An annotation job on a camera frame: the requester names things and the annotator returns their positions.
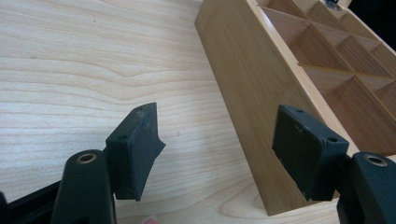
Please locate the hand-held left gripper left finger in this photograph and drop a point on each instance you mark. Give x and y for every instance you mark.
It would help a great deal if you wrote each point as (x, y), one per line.
(130, 155)

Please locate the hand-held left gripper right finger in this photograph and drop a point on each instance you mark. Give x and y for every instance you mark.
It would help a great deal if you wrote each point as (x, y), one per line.
(311, 152)

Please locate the wooden compartment box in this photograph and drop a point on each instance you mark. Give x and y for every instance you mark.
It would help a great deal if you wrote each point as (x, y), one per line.
(249, 77)

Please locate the metal box latch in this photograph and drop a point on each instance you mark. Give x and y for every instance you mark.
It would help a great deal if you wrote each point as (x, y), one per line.
(332, 3)

